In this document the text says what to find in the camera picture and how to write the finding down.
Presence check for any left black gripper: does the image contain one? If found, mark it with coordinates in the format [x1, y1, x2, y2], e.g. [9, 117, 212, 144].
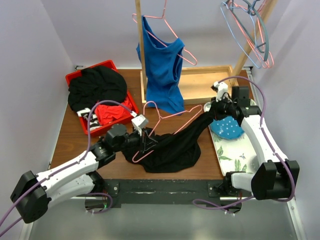
[114, 126, 158, 153]

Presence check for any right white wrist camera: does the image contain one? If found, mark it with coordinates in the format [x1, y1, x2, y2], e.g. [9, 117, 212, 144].
[211, 81, 228, 102]

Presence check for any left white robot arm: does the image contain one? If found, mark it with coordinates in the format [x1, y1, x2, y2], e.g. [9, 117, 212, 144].
[10, 124, 158, 224]

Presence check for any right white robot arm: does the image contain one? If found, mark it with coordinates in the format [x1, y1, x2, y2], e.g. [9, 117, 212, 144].
[204, 82, 300, 202]

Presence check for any blue dotted plate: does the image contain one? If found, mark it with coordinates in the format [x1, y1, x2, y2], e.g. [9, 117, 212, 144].
[209, 116, 245, 140]

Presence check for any blue wire hanger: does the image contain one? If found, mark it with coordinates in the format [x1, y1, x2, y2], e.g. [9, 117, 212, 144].
[219, 0, 263, 69]

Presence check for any red garment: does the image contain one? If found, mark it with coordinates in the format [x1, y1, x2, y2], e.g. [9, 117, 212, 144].
[94, 104, 131, 126]

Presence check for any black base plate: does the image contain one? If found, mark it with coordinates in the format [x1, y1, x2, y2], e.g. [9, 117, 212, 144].
[84, 178, 252, 210]

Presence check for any black tank top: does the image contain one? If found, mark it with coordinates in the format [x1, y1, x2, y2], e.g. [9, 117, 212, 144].
[121, 109, 216, 173]

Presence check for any grey plastic hanger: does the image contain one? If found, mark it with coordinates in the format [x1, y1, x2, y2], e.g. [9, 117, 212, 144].
[220, 0, 271, 64]

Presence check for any blue tank top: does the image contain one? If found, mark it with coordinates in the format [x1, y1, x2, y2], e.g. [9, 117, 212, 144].
[141, 16, 185, 114]

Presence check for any black clothes pile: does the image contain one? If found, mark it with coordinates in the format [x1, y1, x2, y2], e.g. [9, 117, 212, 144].
[68, 66, 128, 112]

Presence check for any wooden clothes rack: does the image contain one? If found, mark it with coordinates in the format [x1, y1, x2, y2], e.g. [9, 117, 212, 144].
[134, 0, 279, 105]

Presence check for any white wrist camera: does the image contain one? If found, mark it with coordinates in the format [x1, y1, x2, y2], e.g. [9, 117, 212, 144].
[211, 81, 228, 102]
[131, 114, 149, 132]

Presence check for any pink wire hanger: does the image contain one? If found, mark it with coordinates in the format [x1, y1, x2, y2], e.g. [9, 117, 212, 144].
[132, 0, 198, 67]
[220, 0, 275, 69]
[131, 100, 203, 163]

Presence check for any floral serving tray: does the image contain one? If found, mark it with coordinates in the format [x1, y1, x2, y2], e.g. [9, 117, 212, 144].
[203, 98, 263, 179]

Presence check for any black white striped garment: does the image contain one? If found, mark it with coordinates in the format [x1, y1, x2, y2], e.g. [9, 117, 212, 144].
[76, 107, 101, 131]

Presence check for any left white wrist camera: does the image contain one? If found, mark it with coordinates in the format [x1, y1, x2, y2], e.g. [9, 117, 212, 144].
[131, 114, 149, 132]

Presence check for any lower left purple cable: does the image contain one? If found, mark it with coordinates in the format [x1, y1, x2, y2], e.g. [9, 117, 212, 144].
[84, 192, 113, 215]

